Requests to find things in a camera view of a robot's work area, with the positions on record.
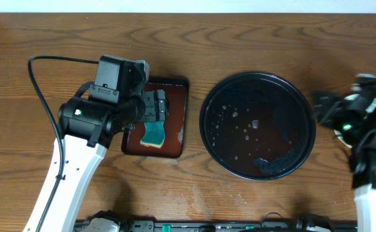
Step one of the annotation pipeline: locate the yellow plate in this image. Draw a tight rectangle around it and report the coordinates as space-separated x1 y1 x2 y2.
333 130 354 148

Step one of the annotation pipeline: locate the green yellow sponge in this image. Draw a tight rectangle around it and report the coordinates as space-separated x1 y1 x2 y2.
140 121 166 148

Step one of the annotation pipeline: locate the light green plate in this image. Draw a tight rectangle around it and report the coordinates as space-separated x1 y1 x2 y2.
344 93 376 113

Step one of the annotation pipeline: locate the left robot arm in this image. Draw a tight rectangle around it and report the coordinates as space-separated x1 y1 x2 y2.
25 82 168 231

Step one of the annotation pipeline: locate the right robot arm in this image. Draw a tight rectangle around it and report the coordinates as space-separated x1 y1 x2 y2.
313 92 376 231

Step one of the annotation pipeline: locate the rectangular brown water tray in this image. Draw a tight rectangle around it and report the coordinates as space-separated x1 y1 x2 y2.
121 77 189 159

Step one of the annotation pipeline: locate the round black tray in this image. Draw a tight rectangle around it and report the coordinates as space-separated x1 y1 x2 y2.
199 72 316 180

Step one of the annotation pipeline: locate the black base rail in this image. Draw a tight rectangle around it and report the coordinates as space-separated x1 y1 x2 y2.
72 211 358 232

